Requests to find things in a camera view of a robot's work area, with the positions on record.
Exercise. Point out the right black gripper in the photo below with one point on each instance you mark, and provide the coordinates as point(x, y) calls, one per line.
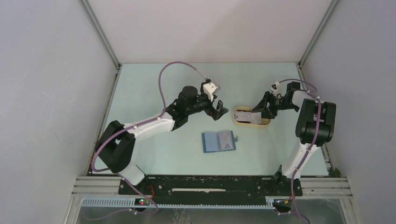
point(267, 113)

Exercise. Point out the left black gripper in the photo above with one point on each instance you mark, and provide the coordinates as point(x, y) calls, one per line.
point(211, 111)

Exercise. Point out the white VIP card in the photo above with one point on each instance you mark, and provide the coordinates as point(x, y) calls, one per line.
point(248, 117)

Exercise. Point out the beige oval tray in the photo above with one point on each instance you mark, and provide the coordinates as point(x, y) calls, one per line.
point(265, 122)

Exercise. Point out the blue card holder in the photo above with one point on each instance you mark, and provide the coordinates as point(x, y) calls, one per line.
point(221, 141)

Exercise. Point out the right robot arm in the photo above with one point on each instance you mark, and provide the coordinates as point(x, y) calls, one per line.
point(314, 127)

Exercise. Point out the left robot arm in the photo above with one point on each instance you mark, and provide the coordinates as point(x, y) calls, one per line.
point(116, 145)

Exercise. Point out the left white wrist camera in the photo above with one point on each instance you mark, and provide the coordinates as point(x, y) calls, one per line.
point(210, 88)

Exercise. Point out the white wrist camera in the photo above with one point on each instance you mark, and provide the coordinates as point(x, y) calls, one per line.
point(210, 88)
point(275, 90)

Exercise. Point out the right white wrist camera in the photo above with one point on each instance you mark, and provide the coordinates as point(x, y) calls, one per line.
point(275, 90)

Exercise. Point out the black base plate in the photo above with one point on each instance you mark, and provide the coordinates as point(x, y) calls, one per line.
point(245, 189)

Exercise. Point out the aluminium frame rail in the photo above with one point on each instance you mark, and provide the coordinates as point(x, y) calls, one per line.
point(312, 188)

